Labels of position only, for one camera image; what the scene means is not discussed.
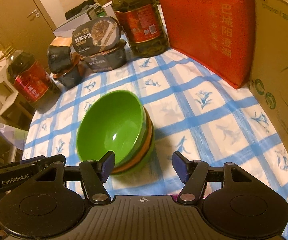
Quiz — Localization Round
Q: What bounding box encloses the orange bowl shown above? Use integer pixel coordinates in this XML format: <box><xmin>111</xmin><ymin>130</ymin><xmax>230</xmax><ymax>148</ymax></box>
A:
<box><xmin>112</xmin><ymin>108</ymin><xmax>153</xmax><ymax>175</ymax></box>

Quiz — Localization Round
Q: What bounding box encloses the large green bowl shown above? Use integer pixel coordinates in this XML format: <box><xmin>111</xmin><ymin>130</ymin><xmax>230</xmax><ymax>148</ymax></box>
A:
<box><xmin>111</xmin><ymin>124</ymin><xmax>155</xmax><ymax>176</ymax></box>

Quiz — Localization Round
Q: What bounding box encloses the small green bowl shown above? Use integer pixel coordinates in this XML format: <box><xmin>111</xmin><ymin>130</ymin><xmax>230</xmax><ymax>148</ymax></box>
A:
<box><xmin>76</xmin><ymin>90</ymin><xmax>148</xmax><ymax>166</ymax></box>

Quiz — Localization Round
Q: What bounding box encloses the pink plastic plate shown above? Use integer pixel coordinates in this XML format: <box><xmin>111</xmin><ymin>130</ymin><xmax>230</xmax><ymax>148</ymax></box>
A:
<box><xmin>171</xmin><ymin>194</ymin><xmax>179</xmax><ymax>202</ymax></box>

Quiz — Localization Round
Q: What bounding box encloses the blue checked tablecloth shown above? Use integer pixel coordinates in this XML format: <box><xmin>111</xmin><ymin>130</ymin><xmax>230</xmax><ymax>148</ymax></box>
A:
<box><xmin>23</xmin><ymin>49</ymin><xmax>288</xmax><ymax>239</ymax></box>

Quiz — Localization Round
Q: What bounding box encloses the white wooden chair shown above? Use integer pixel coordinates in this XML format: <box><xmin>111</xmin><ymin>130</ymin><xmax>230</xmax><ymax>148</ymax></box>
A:
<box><xmin>0</xmin><ymin>51</ymin><xmax>35</xmax><ymax>131</ymax></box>

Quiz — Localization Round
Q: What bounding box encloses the left oil bottle red label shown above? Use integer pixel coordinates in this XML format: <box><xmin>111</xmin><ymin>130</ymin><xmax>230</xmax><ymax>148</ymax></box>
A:
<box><xmin>4</xmin><ymin>46</ymin><xmax>61</xmax><ymax>113</ymax></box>

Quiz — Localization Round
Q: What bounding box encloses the oil bottle red label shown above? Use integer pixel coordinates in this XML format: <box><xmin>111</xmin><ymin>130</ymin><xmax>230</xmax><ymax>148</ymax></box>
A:
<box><xmin>111</xmin><ymin>0</ymin><xmax>168</xmax><ymax>57</ymax></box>
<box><xmin>4</xmin><ymin>46</ymin><xmax>61</xmax><ymax>113</ymax></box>

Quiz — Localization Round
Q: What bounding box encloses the lower dark noodle cup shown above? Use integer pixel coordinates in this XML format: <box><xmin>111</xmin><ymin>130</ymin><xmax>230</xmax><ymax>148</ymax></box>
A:
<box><xmin>53</xmin><ymin>53</ymin><xmax>85</xmax><ymax>90</ymax></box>

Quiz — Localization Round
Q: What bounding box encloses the black instant meal box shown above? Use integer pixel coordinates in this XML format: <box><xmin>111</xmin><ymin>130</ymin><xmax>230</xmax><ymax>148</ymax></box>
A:
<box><xmin>83</xmin><ymin>39</ymin><xmax>127</xmax><ymax>73</ymax></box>

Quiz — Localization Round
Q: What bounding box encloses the tilted dark noodle cup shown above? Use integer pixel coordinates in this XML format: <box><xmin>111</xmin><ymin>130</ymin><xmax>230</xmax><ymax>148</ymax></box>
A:
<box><xmin>47</xmin><ymin>37</ymin><xmax>73</xmax><ymax>74</ymax></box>

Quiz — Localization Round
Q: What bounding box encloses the cardboard box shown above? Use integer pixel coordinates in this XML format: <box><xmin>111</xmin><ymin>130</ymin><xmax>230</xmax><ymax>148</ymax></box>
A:
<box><xmin>251</xmin><ymin>0</ymin><xmax>288</xmax><ymax>151</ymax></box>

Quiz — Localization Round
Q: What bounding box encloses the oval instant rice box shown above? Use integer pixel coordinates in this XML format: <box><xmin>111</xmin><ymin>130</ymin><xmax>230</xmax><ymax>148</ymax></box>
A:
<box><xmin>72</xmin><ymin>16</ymin><xmax>121</xmax><ymax>56</ymax></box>

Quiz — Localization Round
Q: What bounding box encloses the white box behind food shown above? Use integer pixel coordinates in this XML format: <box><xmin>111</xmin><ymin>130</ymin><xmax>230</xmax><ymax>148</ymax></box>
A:
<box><xmin>53</xmin><ymin>2</ymin><xmax>115</xmax><ymax>37</ymax></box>

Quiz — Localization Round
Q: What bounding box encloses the red tote bag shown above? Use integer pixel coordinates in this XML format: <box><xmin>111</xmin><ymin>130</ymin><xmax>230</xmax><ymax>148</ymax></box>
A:
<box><xmin>160</xmin><ymin>0</ymin><xmax>256</xmax><ymax>89</ymax></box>

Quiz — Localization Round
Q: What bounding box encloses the wooden door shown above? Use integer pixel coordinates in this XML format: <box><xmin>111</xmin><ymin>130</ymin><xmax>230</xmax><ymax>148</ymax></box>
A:
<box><xmin>0</xmin><ymin>0</ymin><xmax>56</xmax><ymax>72</ymax></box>

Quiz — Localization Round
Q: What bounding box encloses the right oil bottle red label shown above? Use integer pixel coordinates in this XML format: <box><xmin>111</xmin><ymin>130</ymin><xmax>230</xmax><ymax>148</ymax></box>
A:
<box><xmin>111</xmin><ymin>0</ymin><xmax>168</xmax><ymax>57</ymax></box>

